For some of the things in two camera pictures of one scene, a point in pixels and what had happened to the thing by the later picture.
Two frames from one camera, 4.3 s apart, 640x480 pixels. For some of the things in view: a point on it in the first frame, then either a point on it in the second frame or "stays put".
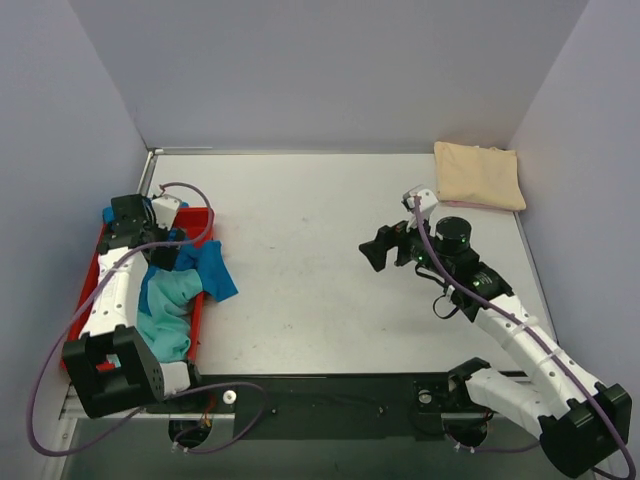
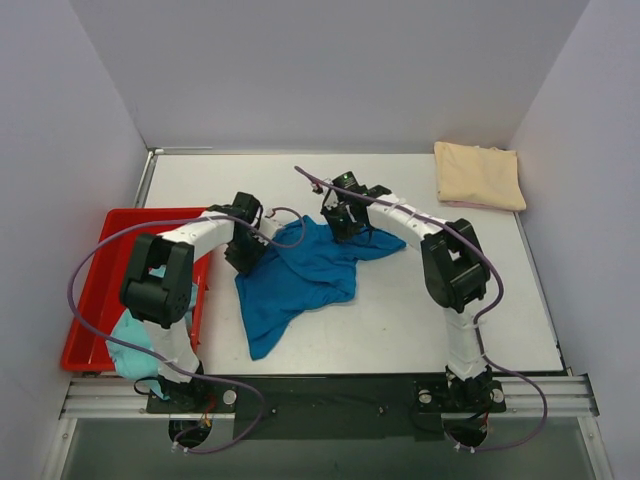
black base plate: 329,405 stays put
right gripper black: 397,243 -> 345,228
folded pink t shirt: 463,204 stays put
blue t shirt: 203,259 -> 317,271
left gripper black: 163,256 -> 245,255
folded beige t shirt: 478,174 stays put
